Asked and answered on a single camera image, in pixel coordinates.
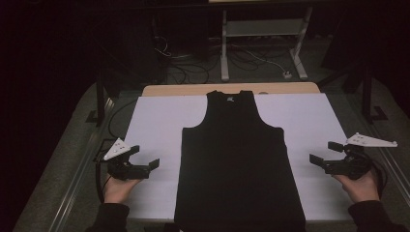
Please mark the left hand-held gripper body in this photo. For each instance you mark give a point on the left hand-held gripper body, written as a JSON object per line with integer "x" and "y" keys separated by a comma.
{"x": 124, "y": 169}

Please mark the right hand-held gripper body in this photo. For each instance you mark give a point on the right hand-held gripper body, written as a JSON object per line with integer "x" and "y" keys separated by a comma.
{"x": 351, "y": 166}

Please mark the black tank top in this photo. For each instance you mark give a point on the black tank top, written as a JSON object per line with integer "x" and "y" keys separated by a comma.
{"x": 238, "y": 161}

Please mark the person's left hand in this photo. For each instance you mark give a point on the person's left hand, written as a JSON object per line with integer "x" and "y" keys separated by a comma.
{"x": 116, "y": 190}

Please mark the person's right hand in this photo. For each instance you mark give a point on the person's right hand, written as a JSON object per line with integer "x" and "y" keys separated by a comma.
{"x": 362, "y": 190}

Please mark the white board table cover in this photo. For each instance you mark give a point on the white board table cover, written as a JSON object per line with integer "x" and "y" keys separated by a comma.
{"x": 161, "y": 116}

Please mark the black metal stand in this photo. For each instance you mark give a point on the black metal stand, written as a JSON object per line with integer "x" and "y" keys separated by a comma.
{"x": 100, "y": 96}
{"x": 367, "y": 96}

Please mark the wooden table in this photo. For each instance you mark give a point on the wooden table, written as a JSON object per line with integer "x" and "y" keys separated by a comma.
{"x": 180, "y": 89}

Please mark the white power plug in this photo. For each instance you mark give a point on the white power plug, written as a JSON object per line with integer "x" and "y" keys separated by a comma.
{"x": 287, "y": 75}

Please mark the metal floor rail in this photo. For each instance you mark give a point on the metal floor rail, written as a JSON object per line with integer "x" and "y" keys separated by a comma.
{"x": 80, "y": 174}
{"x": 395, "y": 164}

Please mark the grey metal stand frame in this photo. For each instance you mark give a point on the grey metal stand frame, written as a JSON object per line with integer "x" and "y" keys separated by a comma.
{"x": 224, "y": 48}

